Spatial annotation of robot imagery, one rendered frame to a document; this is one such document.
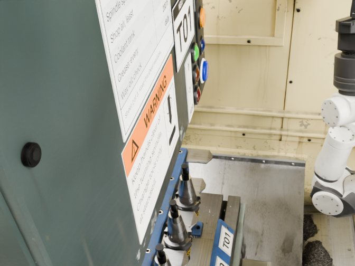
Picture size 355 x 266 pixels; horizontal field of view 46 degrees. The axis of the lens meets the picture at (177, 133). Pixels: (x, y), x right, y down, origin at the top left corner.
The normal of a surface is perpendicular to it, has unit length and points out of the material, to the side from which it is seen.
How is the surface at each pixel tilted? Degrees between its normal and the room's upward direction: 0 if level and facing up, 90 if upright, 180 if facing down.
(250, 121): 90
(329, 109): 85
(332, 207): 90
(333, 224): 17
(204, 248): 0
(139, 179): 90
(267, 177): 24
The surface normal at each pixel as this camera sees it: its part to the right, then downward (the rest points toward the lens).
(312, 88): -0.22, 0.61
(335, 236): -0.36, -0.77
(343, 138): 0.04, -0.75
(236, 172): -0.16, -0.47
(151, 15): 0.97, 0.07
